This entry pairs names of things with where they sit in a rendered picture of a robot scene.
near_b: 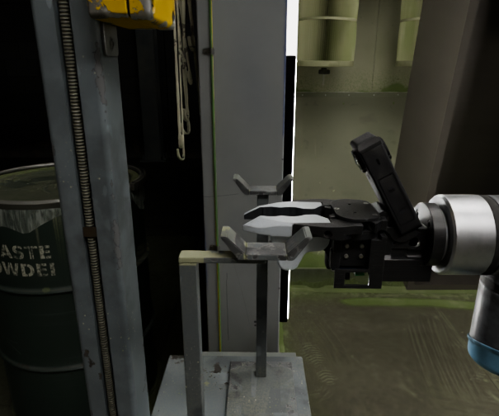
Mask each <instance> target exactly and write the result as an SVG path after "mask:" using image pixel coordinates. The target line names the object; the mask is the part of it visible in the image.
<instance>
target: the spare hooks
mask: <svg viewBox="0 0 499 416"><path fill-rule="evenodd" d="M187 3H188V11H189V17H190V23H191V37H190V36H187V40H188V46H189V48H190V50H191V51H192V52H193V53H194V61H195V75H196V85H197V92H198V102H199V110H200V94H199V73H198V63H197V55H196V50H195V32H194V21H193V16H192V6H191V0H187ZM174 4H176V10H177V33H176V27H175V29H174V30H173V35H174V51H175V73H176V88H177V124H178V146H179V148H180V149H182V153H183V155H182V158H181V157H180V153H179V149H177V157H178V159H180V160H181V161H183V160H184V159H185V146H184V135H188V134H190V132H191V124H190V121H189V117H190V115H189V113H190V112H189V107H188V88H187V80H188V83H189V84H190V85H191V84H192V83H193V82H192V81H193V80H192V76H191V75H192V74H191V68H190V61H189V54H188V49H187V43H186V3H185V0H174ZM178 4H179V7H178ZM179 9H180V14H181V25H180V18H179ZM181 27H182V44H181ZM177 39H178V58H179V73H180V94H181V114H180V95H179V83H178V64H177ZM191 39H192V43H191ZM182 49H183V51H182ZM186 61H187V66H188V71H187V70H186ZM181 69H182V79H183V86H184V94H185V105H186V109H185V108H182V89H181ZM183 119H184V121H187V132H185V131H184V128H183Z"/></svg>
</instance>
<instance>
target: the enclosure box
mask: <svg viewBox="0 0 499 416"><path fill-rule="evenodd" d="M394 168H395V170H396V172H397V174H398V177H399V179H400V181H401V183H402V185H403V187H404V189H405V191H406V193H407V195H408V197H409V199H410V201H411V203H412V206H413V208H414V209H415V207H416V206H417V204H419V203H421V202H426V203H429V201H430V199H432V198H433V197H434V196H436V195H499V0H423V3H422V8H421V16H420V21H419V27H418V32H417V41H416V46H415V50H414V55H413V61H412V70H411V75H410V80H409V84H408V90H407V99H406V104H405V109H404V113H403V119H402V128H401V133H400V138H399V143H398V151H397V157H396V162H395V167H394ZM479 279H480V275H439V274H437V273H435V272H434V271H433V270H432V269H431V279H430V281H404V282H403V284H404V286H405V287H406V289H407V290H477V289H478V283H479Z"/></svg>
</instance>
